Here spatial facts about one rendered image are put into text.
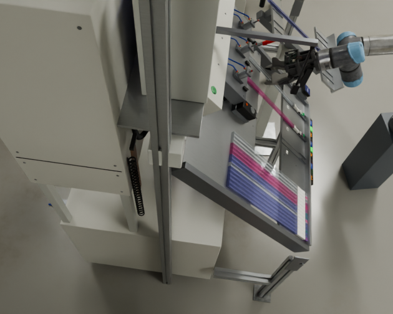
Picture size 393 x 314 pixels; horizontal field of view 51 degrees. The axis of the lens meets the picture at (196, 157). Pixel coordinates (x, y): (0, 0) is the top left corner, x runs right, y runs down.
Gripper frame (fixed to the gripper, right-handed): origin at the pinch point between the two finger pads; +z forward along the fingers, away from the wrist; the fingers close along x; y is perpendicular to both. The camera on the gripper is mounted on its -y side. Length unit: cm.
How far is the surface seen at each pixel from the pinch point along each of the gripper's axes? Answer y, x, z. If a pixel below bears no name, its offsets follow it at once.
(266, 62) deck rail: -0.5, -8.0, 1.1
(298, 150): -26.3, 19.4, -5.2
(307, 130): -31.4, 6.6, -7.6
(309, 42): 31.0, 19.7, -23.3
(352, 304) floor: -117, 61, -10
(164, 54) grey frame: 78, 64, -11
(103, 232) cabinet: -4, 60, 68
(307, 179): -31.4, 30.6, -7.4
